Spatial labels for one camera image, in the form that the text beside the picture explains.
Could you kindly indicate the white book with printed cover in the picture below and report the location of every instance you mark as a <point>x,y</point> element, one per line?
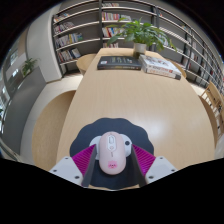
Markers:
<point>158,64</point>

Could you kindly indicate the black book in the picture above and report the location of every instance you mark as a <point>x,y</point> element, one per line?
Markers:
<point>119,62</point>

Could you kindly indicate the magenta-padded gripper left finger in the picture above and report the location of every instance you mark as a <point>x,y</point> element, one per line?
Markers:
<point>81,160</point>

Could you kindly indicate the pale pink computer mouse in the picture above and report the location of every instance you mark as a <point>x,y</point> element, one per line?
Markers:
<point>112,153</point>

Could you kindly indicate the dark cartoon-eyed mouse pad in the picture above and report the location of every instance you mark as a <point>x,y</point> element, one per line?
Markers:
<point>110,125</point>

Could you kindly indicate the white book with red-lettered spine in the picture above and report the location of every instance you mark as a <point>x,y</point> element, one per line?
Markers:
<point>163,73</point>

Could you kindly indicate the small green floor plant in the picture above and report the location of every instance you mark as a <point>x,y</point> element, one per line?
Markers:
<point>29,66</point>

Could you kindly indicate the round-backed wooden chair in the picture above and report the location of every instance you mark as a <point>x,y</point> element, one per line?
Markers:
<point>181,69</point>
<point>210,120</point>
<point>86,63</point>
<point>50,130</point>

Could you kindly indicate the grey bookshelf unit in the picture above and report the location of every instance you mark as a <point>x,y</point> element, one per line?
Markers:
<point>80,28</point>

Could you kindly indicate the green potted plant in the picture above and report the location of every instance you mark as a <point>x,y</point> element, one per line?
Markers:
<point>143,33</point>

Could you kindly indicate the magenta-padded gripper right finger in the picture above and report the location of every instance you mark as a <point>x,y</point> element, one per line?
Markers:
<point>145,161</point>

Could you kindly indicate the group of slatted wooden chairs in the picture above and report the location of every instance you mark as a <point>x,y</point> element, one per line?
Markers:
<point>215,95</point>

